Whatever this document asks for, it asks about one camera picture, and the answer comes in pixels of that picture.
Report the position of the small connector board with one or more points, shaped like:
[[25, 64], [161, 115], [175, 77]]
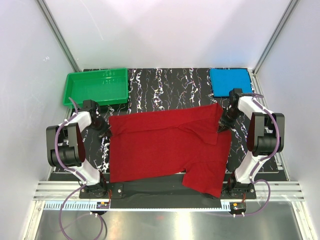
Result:
[[103, 205], [238, 206]]

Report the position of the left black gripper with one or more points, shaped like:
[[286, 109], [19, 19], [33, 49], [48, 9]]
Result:
[[105, 132]]

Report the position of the left aluminium corner post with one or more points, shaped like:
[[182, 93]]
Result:
[[44, 8]]

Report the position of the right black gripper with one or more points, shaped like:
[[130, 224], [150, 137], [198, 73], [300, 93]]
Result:
[[224, 125]]

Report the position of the left small connector board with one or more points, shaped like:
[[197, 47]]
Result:
[[103, 205]]

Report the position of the aluminium corner post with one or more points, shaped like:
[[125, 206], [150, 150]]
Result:
[[44, 8], [289, 10]]

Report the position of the folded blue t shirt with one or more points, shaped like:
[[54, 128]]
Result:
[[227, 79]]

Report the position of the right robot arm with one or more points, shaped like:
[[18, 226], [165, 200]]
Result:
[[265, 138]]

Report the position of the right aluminium corner post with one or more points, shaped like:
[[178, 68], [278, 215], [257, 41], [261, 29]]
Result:
[[289, 10]]

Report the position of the green plastic tray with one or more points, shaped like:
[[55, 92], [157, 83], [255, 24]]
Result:
[[105, 87]]

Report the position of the right small connector board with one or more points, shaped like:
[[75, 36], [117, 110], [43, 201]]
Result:
[[238, 206]]

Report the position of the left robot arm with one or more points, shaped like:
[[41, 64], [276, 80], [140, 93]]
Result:
[[65, 147]]

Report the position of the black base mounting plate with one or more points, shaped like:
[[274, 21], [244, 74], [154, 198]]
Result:
[[203, 201]]

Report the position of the red t shirt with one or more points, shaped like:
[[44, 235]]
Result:
[[162, 143]]

